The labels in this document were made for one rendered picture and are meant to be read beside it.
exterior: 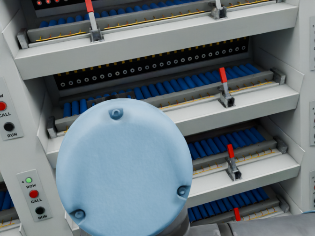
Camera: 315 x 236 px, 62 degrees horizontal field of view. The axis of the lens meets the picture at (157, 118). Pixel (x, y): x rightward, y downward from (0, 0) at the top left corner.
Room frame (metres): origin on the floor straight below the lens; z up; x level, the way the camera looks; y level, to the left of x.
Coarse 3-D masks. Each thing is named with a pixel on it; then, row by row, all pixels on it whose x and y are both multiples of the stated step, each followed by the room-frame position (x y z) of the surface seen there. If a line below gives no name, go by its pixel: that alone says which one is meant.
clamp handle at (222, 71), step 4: (220, 68) 0.61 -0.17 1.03; (224, 68) 0.62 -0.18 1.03; (220, 72) 0.61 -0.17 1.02; (224, 72) 0.61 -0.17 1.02; (220, 76) 0.61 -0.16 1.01; (224, 76) 0.61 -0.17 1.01; (224, 80) 0.61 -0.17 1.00; (224, 84) 0.61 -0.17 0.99; (224, 88) 0.60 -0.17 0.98; (228, 92) 0.60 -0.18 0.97; (228, 96) 0.60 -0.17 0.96
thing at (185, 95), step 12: (264, 72) 0.68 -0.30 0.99; (216, 84) 0.65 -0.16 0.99; (228, 84) 0.65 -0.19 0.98; (240, 84) 0.66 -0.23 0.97; (252, 84) 0.67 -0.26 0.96; (156, 96) 0.63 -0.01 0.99; (168, 96) 0.63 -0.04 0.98; (180, 96) 0.63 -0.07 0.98; (192, 96) 0.63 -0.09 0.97; (60, 120) 0.59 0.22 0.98; (72, 120) 0.58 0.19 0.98
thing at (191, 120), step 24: (168, 72) 0.74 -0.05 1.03; (288, 72) 0.65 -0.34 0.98; (216, 96) 0.64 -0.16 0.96; (240, 96) 0.63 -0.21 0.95; (264, 96) 0.62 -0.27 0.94; (288, 96) 0.61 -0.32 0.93; (48, 120) 0.59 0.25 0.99; (192, 120) 0.57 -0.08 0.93; (216, 120) 0.58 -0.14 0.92; (240, 120) 0.60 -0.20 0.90; (48, 144) 0.55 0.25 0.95
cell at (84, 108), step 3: (84, 99) 0.67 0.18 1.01; (81, 102) 0.66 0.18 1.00; (84, 102) 0.66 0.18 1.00; (81, 105) 0.65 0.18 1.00; (84, 105) 0.65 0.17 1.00; (81, 108) 0.63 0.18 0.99; (84, 108) 0.63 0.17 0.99; (87, 108) 0.64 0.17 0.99; (81, 111) 0.62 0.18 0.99; (84, 111) 0.62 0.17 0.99
